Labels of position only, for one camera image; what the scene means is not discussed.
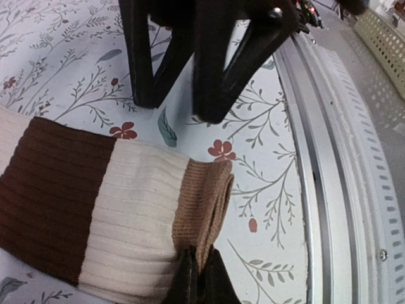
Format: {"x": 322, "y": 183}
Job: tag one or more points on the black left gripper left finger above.
{"x": 183, "y": 288}

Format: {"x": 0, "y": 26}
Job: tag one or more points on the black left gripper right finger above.
{"x": 215, "y": 284}

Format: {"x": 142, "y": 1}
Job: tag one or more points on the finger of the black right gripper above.
{"x": 217, "y": 83}
{"x": 151, "y": 88}

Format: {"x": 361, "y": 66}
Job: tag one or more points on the cream and brown sock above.
{"x": 110, "y": 216}

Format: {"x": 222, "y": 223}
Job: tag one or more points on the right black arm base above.
{"x": 308, "y": 15}

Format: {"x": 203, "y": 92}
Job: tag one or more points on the floral table mat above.
{"x": 67, "y": 61}

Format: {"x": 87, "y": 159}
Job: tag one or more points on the perforated cream panel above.
{"x": 385, "y": 43}

